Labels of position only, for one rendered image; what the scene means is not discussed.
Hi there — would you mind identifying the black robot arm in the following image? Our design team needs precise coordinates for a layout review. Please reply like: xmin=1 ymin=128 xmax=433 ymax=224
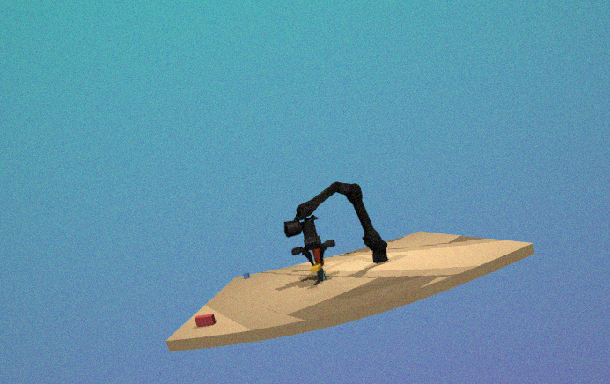
xmin=284 ymin=181 xmax=389 ymax=263

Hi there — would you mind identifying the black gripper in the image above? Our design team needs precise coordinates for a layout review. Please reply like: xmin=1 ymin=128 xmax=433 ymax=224
xmin=291 ymin=231 xmax=335 ymax=266

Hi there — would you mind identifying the red rectangular block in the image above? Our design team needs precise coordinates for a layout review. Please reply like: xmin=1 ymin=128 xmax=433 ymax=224
xmin=195 ymin=314 xmax=216 ymax=327

